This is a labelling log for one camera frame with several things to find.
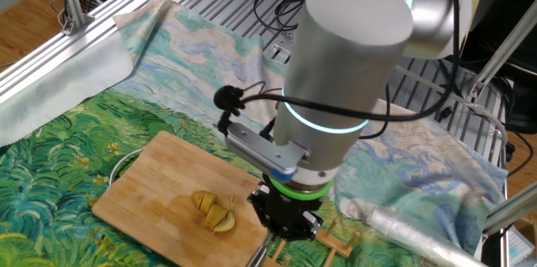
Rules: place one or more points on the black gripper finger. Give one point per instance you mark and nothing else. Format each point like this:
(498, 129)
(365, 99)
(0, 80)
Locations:
(257, 204)
(312, 225)

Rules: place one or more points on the cut potato slice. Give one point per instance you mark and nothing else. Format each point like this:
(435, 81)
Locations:
(208, 202)
(197, 199)
(215, 216)

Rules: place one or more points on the black computer case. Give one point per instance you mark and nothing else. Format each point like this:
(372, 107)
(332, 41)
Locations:
(512, 6)

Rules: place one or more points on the steel cleaver knife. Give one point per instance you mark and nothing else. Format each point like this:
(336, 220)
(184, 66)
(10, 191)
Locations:
(258, 256)

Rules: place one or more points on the clear plastic wrap roll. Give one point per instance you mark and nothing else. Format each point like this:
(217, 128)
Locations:
(411, 233)

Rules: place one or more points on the wooden peg dish rack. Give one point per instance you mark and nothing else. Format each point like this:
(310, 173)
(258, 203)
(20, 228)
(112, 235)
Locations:
(335, 242)

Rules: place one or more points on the painted landscape tablecloth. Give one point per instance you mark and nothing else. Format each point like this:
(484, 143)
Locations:
(189, 61)

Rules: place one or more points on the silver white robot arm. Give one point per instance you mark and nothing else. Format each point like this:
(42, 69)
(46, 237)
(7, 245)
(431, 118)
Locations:
(344, 69)

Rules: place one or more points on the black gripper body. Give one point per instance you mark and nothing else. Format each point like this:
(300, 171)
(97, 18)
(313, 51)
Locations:
(285, 208)

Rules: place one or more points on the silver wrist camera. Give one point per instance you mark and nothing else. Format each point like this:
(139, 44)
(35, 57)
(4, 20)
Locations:
(260, 149)

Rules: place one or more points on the bamboo cutting board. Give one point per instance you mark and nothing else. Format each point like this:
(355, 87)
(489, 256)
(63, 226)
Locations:
(159, 183)

